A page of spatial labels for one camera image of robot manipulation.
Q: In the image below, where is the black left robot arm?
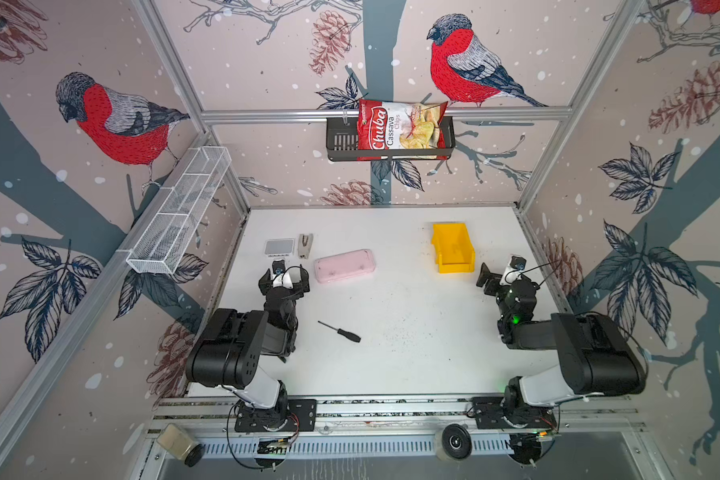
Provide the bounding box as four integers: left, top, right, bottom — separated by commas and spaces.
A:
185, 260, 310, 430

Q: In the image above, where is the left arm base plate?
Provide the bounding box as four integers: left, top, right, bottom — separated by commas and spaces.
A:
232, 399, 317, 433

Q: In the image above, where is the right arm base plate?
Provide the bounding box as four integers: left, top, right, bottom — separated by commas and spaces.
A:
469, 396, 558, 430

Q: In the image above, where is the small grey box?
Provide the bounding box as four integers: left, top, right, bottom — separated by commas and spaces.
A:
264, 238, 296, 257

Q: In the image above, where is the black wall basket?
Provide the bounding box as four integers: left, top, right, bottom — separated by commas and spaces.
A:
326, 116, 456, 162

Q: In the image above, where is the red cassava chips bag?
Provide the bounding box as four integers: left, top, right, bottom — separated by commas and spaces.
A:
358, 100, 448, 148

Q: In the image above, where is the beige camera device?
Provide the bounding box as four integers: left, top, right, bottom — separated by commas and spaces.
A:
157, 423, 205, 467

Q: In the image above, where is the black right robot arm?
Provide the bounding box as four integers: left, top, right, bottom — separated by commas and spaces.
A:
468, 256, 646, 430

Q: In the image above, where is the beige stapler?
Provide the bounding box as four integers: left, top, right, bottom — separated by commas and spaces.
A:
297, 234, 314, 259

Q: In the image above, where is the white wire mesh shelf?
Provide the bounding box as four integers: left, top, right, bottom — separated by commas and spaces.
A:
126, 146, 231, 275

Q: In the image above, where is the black screwdriver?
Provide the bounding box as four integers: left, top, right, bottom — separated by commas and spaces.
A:
318, 321, 361, 343

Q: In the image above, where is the yellow plastic bin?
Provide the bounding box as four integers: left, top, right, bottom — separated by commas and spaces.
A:
431, 223, 476, 274

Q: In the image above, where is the pink case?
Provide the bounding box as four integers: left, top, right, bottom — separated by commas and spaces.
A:
314, 249, 376, 284

